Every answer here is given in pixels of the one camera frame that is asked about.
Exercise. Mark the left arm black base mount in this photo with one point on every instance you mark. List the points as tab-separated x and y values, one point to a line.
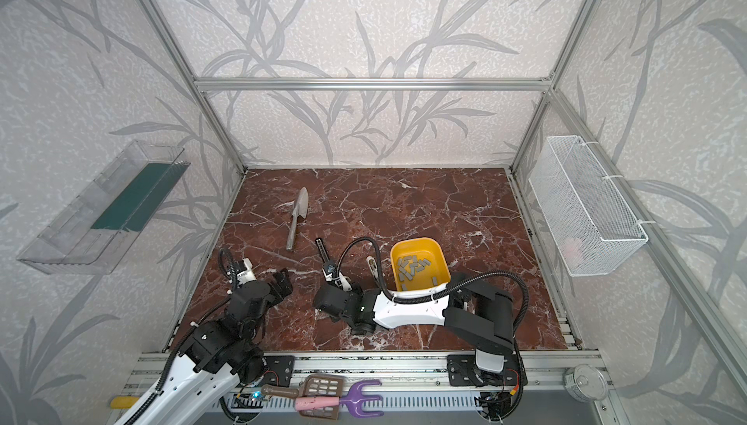
277	370

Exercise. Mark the pink object in basket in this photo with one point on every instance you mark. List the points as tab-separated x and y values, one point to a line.
572	252

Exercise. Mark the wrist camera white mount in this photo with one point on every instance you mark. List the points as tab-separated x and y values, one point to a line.
242	272
337	279

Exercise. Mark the purple toy fork pink handle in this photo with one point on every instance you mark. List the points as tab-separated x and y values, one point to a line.
355	401

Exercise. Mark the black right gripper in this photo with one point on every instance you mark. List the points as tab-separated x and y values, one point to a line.
327	268

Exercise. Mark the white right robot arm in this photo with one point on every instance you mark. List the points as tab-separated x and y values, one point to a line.
484	310

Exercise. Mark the yellow plastic tray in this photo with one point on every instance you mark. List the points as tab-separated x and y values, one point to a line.
425	248

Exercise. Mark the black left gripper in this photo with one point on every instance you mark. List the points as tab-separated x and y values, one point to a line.
275	284

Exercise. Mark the clear plastic wall bin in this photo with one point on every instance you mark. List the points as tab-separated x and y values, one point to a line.
92	234

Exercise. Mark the grey staple strips pile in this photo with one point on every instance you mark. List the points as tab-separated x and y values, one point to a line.
413	272

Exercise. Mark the round grey metal disc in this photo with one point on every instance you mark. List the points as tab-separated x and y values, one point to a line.
586	384

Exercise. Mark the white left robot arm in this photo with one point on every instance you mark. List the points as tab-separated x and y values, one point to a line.
219	353

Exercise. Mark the brown toy spatula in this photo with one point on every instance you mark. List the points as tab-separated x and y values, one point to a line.
315	385

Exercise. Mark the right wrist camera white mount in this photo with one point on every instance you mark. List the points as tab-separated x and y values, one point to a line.
337	279

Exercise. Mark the green toy shovel yellow handle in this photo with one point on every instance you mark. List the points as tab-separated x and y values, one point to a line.
123	402

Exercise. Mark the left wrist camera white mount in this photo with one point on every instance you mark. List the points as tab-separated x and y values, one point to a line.
242	272

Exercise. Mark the grey toy trowel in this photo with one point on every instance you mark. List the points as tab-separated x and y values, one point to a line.
299	211

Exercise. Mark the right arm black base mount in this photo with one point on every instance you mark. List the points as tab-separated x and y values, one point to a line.
463	371

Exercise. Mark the white wire mesh basket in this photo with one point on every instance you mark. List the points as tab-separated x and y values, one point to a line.
580	199

